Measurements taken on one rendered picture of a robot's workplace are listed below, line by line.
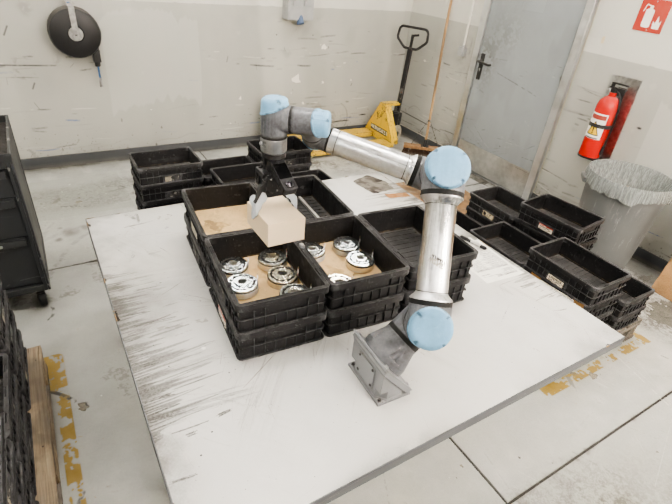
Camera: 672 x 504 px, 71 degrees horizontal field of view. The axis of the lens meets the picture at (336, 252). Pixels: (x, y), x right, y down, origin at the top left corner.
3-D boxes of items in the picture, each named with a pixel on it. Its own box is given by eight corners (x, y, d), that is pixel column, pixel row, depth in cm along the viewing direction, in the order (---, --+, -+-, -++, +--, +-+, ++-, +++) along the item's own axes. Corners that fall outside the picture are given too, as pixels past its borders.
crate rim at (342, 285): (410, 274, 158) (412, 268, 156) (331, 292, 145) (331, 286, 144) (355, 219, 187) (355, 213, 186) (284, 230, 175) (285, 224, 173)
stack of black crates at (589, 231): (581, 283, 301) (610, 221, 276) (548, 297, 285) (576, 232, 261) (529, 250, 331) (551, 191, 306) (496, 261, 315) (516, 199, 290)
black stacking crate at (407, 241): (472, 279, 175) (479, 254, 169) (406, 296, 163) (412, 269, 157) (412, 228, 204) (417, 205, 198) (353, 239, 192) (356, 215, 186)
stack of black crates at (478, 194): (528, 252, 329) (544, 209, 310) (499, 262, 314) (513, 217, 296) (486, 226, 357) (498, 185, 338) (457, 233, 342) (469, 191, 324)
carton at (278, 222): (304, 239, 144) (305, 217, 140) (268, 247, 138) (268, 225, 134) (281, 215, 155) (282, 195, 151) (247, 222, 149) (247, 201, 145)
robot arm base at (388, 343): (404, 380, 142) (428, 358, 142) (389, 371, 130) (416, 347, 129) (374, 344, 151) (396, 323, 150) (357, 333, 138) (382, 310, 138)
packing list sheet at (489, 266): (527, 272, 203) (527, 271, 203) (489, 285, 192) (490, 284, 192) (472, 236, 226) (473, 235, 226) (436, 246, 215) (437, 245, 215)
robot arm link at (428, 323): (442, 346, 133) (462, 156, 134) (453, 357, 118) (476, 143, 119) (400, 341, 134) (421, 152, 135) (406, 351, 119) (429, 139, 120)
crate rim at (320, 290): (331, 292, 145) (331, 286, 144) (236, 314, 133) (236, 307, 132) (284, 230, 175) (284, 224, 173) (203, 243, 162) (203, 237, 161)
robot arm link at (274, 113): (288, 102, 123) (256, 99, 123) (287, 143, 129) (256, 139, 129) (293, 95, 129) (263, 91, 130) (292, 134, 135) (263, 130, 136)
